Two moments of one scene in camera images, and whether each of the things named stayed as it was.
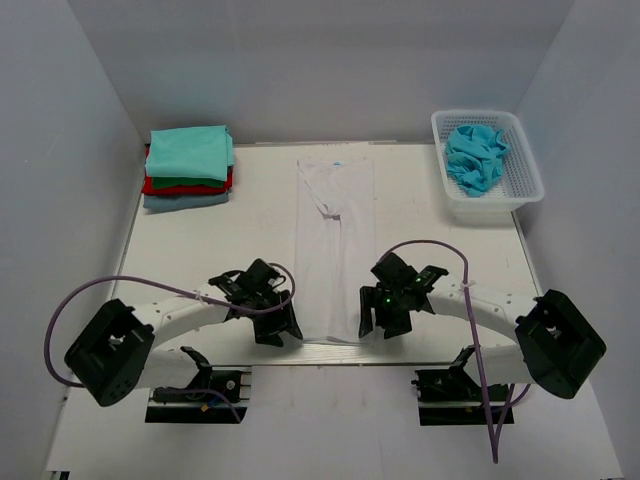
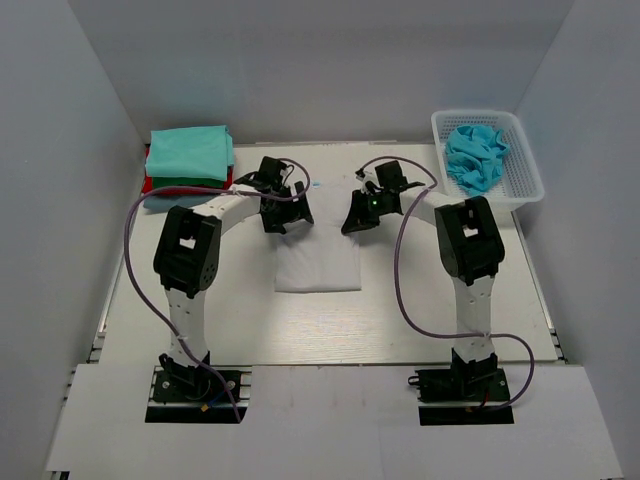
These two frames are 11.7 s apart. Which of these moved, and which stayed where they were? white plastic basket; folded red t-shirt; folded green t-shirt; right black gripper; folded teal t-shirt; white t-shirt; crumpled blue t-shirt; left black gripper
Moved: left black gripper; white t-shirt; right black gripper
Stayed: folded green t-shirt; white plastic basket; folded teal t-shirt; folded red t-shirt; crumpled blue t-shirt
